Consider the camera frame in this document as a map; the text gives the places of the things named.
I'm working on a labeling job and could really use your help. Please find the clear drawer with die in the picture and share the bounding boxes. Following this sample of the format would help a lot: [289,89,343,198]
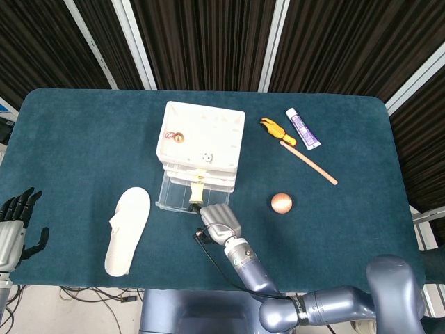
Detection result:
[160,160,239,174]

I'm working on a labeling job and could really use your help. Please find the blue-grey robot torso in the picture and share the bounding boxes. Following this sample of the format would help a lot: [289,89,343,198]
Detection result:
[138,288,289,334]

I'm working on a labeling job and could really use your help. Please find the white and purple tube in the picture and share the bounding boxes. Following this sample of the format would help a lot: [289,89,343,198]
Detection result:
[285,107,323,151]

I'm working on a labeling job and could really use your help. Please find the white plastic drawer organizer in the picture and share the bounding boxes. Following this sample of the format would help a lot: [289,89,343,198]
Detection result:
[155,100,246,192]

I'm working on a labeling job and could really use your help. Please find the white frame post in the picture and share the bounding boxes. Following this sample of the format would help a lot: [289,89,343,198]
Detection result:
[111,0,157,90]
[64,0,119,90]
[385,45,445,116]
[257,0,290,92]

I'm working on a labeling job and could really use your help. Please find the teal tablecloth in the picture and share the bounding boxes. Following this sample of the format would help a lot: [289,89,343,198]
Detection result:
[8,87,427,296]

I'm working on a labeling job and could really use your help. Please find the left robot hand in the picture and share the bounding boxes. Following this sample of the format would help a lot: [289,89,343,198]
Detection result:
[0,186,50,271]

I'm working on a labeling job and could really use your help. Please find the floor cables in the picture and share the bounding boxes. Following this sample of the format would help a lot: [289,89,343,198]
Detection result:
[58,285,140,304]

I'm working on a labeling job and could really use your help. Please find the cream and yellow toy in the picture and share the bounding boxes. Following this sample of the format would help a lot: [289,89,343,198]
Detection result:
[188,182,204,205]

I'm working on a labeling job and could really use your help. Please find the orange wooden ball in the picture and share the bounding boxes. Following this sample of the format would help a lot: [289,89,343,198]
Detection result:
[270,192,293,214]

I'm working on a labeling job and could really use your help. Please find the black device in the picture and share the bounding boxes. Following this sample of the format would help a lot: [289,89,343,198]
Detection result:
[0,118,15,144]

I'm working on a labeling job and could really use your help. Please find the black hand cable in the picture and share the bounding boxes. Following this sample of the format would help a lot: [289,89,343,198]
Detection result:
[195,235,296,300]

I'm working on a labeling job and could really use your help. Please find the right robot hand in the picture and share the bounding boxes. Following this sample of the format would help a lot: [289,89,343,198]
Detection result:
[193,203,243,246]

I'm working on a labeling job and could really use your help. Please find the dark teal seat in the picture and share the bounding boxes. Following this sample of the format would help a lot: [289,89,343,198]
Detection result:
[420,245,445,283]

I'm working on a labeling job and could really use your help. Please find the clear drawer with yellow toy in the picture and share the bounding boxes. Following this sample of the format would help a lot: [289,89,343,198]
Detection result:
[154,169,233,212]

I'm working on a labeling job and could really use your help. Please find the yellow toy claw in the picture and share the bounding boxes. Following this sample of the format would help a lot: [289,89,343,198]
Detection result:
[260,117,298,147]

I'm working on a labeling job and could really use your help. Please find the wooden stick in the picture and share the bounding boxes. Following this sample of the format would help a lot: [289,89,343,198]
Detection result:
[279,141,339,186]

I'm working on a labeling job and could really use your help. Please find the aluminium frame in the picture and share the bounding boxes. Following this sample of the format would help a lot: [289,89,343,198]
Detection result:
[412,205,445,251]

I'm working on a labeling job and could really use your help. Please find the blue and white box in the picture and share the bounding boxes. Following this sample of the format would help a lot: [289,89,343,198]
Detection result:
[0,96,19,122]

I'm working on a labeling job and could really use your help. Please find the white cloth slipper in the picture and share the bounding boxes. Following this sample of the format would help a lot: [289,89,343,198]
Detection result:
[104,186,152,278]

